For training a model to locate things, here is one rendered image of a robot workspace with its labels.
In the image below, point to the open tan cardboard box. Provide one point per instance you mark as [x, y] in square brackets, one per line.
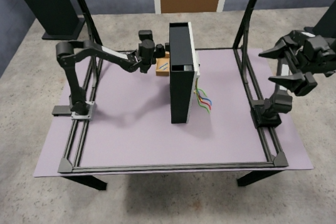
[161, 62]

